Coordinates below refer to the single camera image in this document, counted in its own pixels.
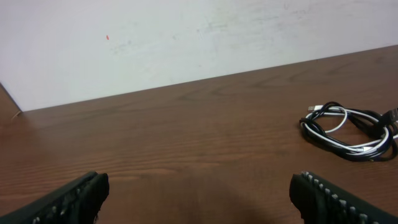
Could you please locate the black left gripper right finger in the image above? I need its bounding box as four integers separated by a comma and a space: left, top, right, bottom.
289, 171, 397, 224

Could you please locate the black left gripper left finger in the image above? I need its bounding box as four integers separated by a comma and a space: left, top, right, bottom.
1, 171, 109, 224

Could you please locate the black USB cable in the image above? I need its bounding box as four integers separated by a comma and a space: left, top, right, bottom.
299, 101, 398, 162

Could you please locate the white USB cable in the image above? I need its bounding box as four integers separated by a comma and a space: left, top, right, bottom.
303, 105, 398, 153

